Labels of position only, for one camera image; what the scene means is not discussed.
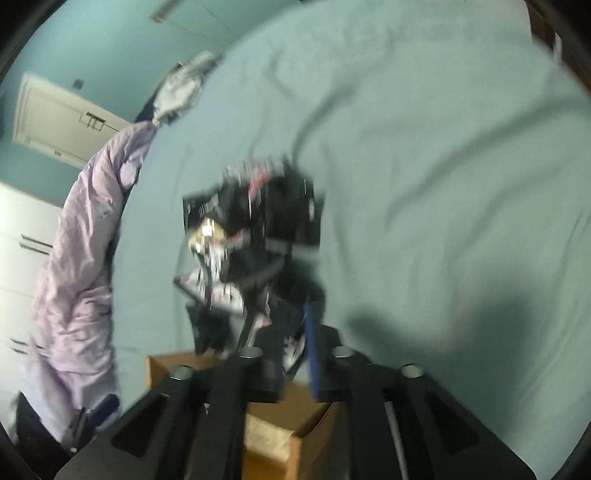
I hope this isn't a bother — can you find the white wardrobe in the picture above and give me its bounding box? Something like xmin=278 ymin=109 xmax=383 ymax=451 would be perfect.
xmin=0 ymin=181 xmax=66 ymax=398

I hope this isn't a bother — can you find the white door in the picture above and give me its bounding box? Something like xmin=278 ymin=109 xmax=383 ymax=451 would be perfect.
xmin=11 ymin=74 xmax=136 ymax=169

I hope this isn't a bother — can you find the grey cloth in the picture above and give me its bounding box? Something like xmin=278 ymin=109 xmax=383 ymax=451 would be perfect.
xmin=152 ymin=51 xmax=223 ymax=126

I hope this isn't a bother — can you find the pile of snack packets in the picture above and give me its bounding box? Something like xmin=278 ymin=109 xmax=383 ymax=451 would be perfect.
xmin=173 ymin=157 xmax=325 ymax=374

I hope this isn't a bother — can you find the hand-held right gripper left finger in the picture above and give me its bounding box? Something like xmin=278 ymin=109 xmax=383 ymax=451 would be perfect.
xmin=55 ymin=327 xmax=287 ymax=480

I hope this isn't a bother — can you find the purple quilt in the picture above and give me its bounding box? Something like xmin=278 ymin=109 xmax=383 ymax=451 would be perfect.
xmin=28 ymin=122 xmax=158 ymax=445

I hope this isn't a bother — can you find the brown cardboard box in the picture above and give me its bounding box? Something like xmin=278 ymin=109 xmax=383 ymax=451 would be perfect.
xmin=145 ymin=352 xmax=343 ymax=480

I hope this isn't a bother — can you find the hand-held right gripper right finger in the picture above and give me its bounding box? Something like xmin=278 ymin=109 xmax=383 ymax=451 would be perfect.
xmin=304 ymin=300 xmax=537 ymax=480

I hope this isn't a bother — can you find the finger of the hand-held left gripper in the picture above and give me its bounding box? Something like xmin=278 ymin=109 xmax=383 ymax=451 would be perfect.
xmin=68 ymin=392 xmax=122 ymax=454

